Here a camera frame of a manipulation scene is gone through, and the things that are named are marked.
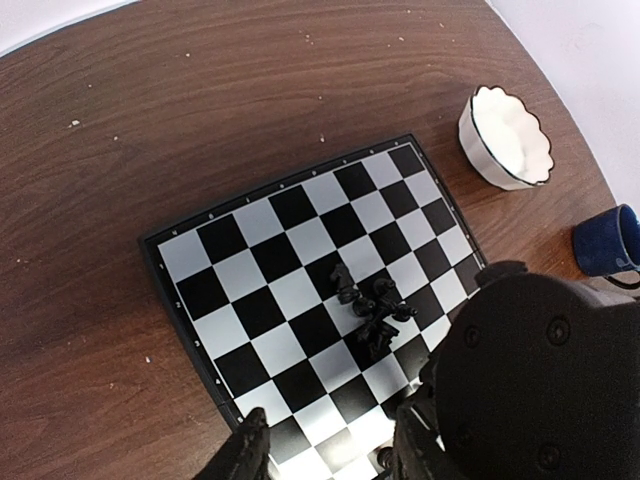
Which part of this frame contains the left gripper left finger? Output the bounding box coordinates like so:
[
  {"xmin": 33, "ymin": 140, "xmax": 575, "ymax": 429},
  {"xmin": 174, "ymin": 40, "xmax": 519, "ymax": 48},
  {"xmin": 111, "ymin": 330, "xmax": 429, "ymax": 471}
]
[{"xmin": 193, "ymin": 407, "xmax": 270, "ymax": 480}]

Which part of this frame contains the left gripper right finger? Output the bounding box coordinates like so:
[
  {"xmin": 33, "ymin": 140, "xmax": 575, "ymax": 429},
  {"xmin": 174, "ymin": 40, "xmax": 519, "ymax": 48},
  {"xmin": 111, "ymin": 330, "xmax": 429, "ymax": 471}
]
[{"xmin": 391, "ymin": 400, "xmax": 466, "ymax": 480}]

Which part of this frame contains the black grey chessboard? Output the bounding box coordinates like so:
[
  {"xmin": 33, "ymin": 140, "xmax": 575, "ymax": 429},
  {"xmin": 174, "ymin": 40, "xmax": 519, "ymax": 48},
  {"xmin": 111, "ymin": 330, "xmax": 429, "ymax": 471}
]
[{"xmin": 141, "ymin": 135, "xmax": 486, "ymax": 479}]

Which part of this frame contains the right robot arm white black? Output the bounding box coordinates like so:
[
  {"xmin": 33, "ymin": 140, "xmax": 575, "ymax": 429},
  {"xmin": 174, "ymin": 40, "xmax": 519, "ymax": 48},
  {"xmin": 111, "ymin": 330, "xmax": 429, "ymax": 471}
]
[{"xmin": 434, "ymin": 261, "xmax": 639, "ymax": 479}]

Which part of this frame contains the pile of black chess pieces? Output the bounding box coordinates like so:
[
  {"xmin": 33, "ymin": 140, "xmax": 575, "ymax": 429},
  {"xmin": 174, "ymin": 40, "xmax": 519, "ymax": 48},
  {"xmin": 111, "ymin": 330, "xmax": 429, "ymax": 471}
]
[{"xmin": 352, "ymin": 278, "xmax": 418, "ymax": 361}]

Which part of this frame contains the black knight lying apart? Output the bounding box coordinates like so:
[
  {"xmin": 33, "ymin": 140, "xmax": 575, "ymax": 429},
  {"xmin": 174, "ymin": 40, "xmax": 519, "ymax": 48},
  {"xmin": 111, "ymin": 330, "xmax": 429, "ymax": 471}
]
[{"xmin": 329, "ymin": 263, "xmax": 360, "ymax": 305}]

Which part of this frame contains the dark blue mug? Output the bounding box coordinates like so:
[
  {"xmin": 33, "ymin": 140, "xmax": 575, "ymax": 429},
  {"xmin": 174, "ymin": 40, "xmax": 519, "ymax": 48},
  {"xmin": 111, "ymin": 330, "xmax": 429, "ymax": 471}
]
[{"xmin": 572, "ymin": 204, "xmax": 639, "ymax": 290}]

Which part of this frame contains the white scalloped bowl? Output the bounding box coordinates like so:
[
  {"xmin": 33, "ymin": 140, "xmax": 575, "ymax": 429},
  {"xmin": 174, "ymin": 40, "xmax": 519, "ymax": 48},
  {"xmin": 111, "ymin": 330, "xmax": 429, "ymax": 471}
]
[{"xmin": 458, "ymin": 86, "xmax": 555, "ymax": 191}]

